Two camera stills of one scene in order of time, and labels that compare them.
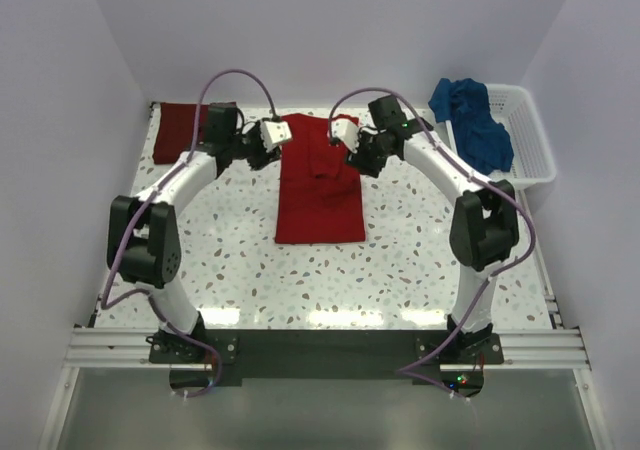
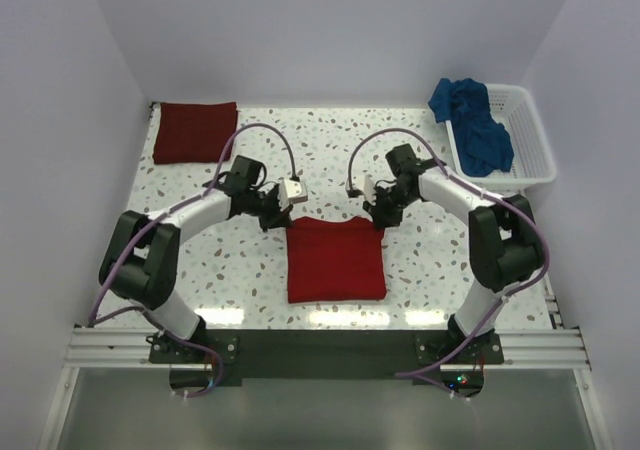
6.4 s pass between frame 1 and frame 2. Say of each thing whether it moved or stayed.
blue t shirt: stayed
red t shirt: moved
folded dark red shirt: stayed
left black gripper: moved
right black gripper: moved
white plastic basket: stayed
